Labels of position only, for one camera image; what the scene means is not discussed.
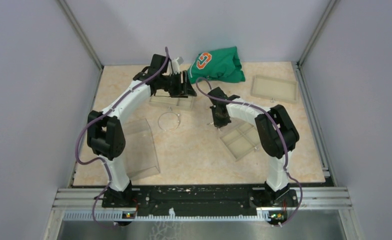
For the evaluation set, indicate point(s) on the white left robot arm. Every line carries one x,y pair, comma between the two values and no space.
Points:
105,135

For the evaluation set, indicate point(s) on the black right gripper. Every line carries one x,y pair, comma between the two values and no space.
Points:
219,124

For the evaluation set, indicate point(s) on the beige ring roll tray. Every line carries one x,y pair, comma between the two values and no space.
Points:
181,103

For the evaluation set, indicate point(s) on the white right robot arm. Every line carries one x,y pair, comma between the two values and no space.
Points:
276,131

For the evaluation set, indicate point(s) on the beige flat open tray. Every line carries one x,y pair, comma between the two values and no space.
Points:
274,89

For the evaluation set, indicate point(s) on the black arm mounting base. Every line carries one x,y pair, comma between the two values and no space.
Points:
200,200

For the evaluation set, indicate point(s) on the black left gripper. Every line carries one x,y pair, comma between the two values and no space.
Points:
179,91

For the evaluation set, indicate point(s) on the beige four-compartment tray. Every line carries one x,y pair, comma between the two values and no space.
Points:
240,140

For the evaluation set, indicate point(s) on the green cloth with orange logo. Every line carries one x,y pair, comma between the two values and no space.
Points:
221,65

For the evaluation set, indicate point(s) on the aluminium front frame rail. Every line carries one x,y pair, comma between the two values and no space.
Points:
86,203

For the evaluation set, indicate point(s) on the clear acrylic box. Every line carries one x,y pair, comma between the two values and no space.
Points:
139,156

